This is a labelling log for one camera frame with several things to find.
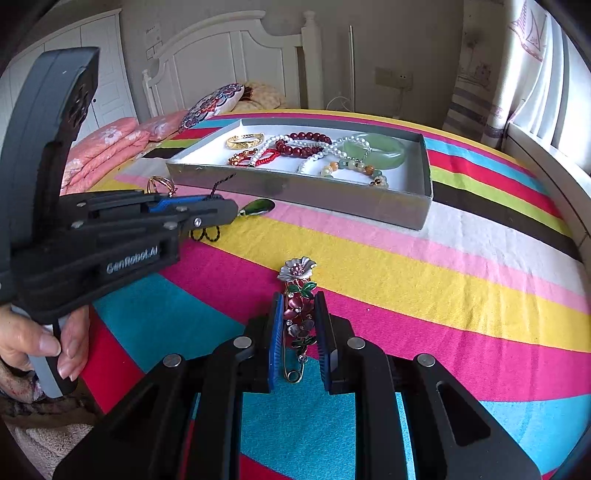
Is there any gold bangle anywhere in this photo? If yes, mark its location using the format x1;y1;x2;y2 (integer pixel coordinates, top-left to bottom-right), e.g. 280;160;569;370
225;132;265;151

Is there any striped colourful tablecloth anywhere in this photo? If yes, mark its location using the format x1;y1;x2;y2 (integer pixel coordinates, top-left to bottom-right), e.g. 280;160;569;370
60;108;591;480

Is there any beige wall socket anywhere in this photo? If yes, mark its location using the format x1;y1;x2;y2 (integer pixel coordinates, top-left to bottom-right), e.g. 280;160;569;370
374;67;414;88

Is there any pale green jade bangle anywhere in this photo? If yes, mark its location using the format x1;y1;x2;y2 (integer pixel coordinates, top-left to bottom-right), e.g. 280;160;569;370
341;132;408;171

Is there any green pendant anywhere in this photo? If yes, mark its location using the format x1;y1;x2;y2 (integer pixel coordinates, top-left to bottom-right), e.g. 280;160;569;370
191;178;277;243

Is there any dark red bead bracelet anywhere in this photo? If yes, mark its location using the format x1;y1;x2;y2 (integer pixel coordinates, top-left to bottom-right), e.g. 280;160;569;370
276;130;333;160

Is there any beige crumpled blanket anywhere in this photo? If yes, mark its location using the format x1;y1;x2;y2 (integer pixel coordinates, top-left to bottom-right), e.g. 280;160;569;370
240;82;289;110

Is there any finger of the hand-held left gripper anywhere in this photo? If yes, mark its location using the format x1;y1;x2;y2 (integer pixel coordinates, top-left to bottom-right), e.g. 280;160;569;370
69;200;239;241
62;190;223;217

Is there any pink floral pillow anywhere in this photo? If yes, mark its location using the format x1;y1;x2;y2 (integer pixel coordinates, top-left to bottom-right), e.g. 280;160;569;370
139;110;190;141

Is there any white window sill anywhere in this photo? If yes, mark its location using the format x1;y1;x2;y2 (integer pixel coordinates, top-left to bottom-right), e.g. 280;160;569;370
503;117;591;250

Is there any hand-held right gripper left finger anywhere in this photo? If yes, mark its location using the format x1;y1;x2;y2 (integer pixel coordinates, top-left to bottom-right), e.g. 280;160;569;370
53;292;284;480

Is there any white wardrobe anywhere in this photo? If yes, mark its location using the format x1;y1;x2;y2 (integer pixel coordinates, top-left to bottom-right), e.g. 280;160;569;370
0;11;139;153

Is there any white bed headboard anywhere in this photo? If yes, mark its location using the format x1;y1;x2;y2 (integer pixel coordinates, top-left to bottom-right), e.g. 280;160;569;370
142;10;324;118

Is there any round patterned cushion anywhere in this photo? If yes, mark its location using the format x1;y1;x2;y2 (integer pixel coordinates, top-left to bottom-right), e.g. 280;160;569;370
179;83;245;132

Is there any grey cardboard box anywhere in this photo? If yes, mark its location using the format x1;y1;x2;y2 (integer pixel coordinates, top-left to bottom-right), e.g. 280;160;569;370
165;117;434;230

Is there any multicolour stone bead bracelet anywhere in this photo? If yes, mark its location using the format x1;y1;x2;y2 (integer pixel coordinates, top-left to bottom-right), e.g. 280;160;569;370
321;157;389;189

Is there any sailboat print curtain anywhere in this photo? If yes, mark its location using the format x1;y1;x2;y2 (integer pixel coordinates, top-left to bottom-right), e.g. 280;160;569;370
441;0;568;148

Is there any folded pink floral quilt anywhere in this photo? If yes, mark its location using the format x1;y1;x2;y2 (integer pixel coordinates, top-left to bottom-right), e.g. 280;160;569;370
60;116;153;195

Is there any thin metal lamp pole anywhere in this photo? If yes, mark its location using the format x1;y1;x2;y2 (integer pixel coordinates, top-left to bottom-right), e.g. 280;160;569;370
347;25;357;112

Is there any person's left hand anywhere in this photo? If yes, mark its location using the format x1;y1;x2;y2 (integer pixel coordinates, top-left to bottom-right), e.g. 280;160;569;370
0;305;91;383

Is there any red cord bracelet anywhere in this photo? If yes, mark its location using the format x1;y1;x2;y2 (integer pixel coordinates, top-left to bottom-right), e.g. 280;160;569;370
227;148;282;168

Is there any white pearl necklace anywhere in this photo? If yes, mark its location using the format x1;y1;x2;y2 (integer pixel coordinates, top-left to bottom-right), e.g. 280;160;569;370
249;133;371;176

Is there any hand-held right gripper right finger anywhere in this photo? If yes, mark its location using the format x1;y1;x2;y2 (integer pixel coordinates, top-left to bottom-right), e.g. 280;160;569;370
315;292;541;480

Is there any white wall paper note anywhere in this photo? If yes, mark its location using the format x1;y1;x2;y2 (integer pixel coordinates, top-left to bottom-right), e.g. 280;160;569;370
144;21;163;58

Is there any enamel flower brooch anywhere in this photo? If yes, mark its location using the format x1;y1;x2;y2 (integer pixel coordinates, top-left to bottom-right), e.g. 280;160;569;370
277;256;319;384

